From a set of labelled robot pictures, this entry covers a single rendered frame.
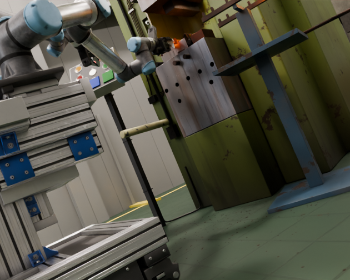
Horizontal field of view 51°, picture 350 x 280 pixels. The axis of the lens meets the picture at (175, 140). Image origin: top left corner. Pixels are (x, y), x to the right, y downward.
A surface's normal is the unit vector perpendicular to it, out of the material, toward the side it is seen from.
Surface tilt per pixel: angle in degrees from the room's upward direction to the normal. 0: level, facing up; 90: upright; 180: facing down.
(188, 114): 90
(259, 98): 90
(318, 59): 90
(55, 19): 92
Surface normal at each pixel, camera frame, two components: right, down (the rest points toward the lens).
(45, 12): 0.79, -0.31
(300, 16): -0.57, 0.21
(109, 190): 0.45, -0.23
